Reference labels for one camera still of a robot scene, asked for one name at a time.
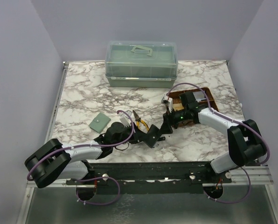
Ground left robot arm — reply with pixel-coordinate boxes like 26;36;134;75
25;122;147;188

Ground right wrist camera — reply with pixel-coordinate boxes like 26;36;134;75
161;95;173;109

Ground green snap wallet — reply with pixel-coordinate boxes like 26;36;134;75
89;112;111;133

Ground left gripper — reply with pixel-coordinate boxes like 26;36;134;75
112;122;150;148

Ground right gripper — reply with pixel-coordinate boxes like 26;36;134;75
158;107;188;135

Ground black mounting rail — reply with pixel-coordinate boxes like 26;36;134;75
65;162;233;196

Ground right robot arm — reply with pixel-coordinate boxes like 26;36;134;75
160;91;268;183

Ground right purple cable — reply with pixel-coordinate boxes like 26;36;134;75
167;83;271;203

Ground green plastic storage box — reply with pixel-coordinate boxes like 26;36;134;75
105;41;178;88

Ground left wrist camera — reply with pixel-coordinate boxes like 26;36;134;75
118;110;132;127

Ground brown wicker tray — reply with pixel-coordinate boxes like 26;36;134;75
167;87;218;127

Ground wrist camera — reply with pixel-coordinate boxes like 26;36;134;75
161;95;173;109
118;110;132;127

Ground silver card in tray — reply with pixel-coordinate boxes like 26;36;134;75
193;91;206;102

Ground yellow black pliers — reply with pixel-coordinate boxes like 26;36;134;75
132;110;149;131

